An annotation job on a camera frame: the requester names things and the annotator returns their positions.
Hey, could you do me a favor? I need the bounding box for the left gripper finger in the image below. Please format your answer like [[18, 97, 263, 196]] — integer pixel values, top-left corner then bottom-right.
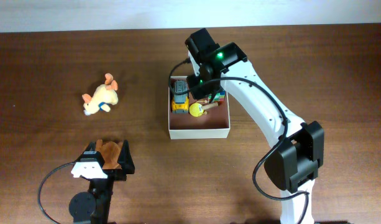
[[117, 140, 135, 174], [83, 142, 104, 164]]

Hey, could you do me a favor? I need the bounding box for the multicoloured puzzle cube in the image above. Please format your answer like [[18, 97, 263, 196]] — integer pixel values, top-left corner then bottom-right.
[[207, 88, 226, 104]]

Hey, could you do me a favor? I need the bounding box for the yellow grey toy truck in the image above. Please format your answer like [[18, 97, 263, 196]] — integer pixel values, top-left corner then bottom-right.
[[171, 80, 189, 114]]

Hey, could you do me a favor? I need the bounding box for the yellow wooden rattle drum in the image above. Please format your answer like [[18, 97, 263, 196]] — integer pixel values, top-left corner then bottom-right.
[[189, 100, 219, 118]]

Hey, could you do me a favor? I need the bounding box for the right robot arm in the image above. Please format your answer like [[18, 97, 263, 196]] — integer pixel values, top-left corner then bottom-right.
[[185, 29, 324, 223]]

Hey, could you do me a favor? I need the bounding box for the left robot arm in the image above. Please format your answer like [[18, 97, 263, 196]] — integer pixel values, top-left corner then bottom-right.
[[69, 139, 135, 224]]

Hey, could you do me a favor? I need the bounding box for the brown plush toy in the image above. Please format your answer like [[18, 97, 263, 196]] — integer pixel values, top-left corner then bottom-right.
[[96, 139, 123, 170]]

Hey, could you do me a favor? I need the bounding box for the white cardboard box red interior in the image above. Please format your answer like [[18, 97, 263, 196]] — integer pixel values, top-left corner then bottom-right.
[[168, 90, 231, 139]]

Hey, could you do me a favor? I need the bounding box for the yellow plush rabbit toy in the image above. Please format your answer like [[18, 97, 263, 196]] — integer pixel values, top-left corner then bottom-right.
[[82, 73, 119, 116]]

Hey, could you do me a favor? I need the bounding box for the left black cable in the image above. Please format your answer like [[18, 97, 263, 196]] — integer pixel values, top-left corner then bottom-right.
[[37, 161, 76, 224]]

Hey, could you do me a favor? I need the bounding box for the black cable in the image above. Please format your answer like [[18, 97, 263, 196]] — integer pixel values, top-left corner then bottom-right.
[[37, 161, 76, 224], [167, 57, 311, 224]]

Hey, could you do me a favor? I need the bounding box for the right black cable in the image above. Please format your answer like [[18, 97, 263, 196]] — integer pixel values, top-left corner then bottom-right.
[[167, 57, 311, 224]]

